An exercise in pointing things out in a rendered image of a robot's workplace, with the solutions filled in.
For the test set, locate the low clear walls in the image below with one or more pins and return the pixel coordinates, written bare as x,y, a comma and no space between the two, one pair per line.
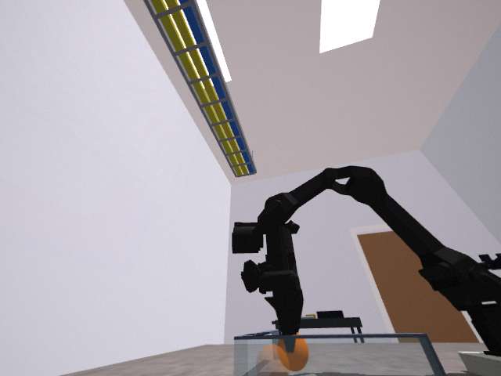
334,357

